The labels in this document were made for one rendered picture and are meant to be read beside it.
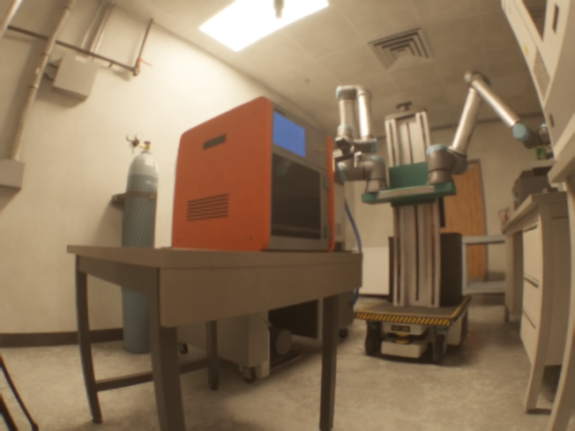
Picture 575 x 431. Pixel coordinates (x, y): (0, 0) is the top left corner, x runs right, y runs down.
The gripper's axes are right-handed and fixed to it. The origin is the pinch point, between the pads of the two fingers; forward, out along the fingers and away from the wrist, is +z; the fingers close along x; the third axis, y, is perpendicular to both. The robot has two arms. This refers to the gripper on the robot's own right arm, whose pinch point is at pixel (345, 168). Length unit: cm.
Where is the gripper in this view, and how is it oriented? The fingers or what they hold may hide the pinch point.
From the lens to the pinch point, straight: 165.0
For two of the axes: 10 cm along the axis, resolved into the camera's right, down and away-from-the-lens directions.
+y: 5.2, 5.0, 6.9
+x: -8.4, 1.8, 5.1
